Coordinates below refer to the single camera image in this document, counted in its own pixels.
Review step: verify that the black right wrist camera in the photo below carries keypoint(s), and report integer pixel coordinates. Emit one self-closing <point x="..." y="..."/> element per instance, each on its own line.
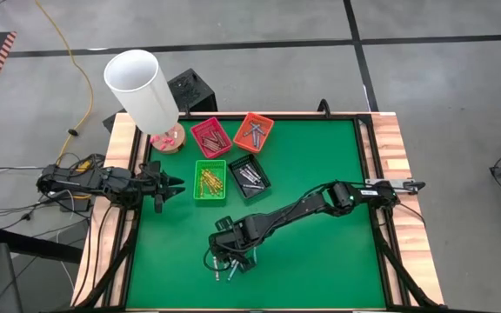
<point x="223" y="224"/>

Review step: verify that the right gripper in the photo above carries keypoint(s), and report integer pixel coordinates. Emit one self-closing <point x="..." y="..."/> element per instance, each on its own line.
<point x="233" y="241"/>

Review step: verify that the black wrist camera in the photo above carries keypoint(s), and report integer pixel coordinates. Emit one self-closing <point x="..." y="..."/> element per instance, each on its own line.
<point x="223" y="224"/>
<point x="159" y="203"/>

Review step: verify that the red plastic basket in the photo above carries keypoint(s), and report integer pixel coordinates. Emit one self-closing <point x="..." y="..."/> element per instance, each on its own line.
<point x="205" y="130"/>

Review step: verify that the green table mat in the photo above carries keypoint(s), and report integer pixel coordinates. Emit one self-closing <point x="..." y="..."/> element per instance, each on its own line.
<point x="342" y="278"/>

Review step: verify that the black aluminium table frame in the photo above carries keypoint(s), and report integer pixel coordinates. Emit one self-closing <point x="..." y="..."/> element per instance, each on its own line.
<point x="298" y="116"/>

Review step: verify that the black floor beam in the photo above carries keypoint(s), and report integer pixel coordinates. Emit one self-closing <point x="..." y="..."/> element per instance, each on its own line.
<point x="37" y="245"/>

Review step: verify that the white metal bracket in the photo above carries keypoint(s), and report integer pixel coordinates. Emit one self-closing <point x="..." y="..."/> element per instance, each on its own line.
<point x="369" y="182"/>

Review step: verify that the orange plastic basket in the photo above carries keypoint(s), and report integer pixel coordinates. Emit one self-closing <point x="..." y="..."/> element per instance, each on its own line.
<point x="244" y="139"/>

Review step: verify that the small pink clip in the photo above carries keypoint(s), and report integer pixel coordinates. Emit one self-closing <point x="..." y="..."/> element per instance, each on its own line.
<point x="154" y="139"/>
<point x="171" y="141"/>
<point x="163" y="146"/>

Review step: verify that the white shade table lamp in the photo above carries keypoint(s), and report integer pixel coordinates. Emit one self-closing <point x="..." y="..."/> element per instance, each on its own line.
<point x="142" y="91"/>

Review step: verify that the black plastic basket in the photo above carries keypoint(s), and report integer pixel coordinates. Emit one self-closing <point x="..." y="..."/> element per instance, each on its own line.
<point x="259" y="193"/>

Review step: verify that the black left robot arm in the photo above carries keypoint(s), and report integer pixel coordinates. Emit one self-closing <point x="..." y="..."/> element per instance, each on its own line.
<point x="85" y="182"/>

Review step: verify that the black power adapter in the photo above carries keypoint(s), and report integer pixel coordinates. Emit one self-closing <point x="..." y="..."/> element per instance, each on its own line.
<point x="74" y="205"/>

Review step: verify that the yellow crayon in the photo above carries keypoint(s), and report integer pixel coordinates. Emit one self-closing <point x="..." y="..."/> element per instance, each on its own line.
<point x="218" y="188"/>
<point x="210" y="189"/>
<point x="209" y="180"/>
<point x="214" y="174"/>
<point x="215" y="184"/>
<point x="205" y="184"/>
<point x="212" y="177"/>

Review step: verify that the green plastic basket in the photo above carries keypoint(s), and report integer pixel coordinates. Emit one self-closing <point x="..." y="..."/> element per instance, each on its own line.
<point x="198" y="193"/>

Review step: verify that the black crayon white wrapper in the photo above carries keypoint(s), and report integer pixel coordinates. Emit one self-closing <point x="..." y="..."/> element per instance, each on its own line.
<point x="216" y="269"/>
<point x="249" y="173"/>
<point x="252" y="187"/>
<point x="254" y="172"/>
<point x="246" y="177"/>

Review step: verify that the black perforated box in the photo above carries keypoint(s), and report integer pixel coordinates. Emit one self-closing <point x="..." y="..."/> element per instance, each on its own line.
<point x="189" y="91"/>

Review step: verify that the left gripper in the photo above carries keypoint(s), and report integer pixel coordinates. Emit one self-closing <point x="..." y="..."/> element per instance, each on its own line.
<point x="155" y="184"/>

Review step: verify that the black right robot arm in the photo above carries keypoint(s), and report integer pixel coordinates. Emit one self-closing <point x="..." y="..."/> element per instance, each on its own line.
<point x="320" y="204"/>

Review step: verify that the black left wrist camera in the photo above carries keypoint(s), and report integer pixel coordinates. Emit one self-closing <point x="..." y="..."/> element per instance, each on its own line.
<point x="159" y="203"/>

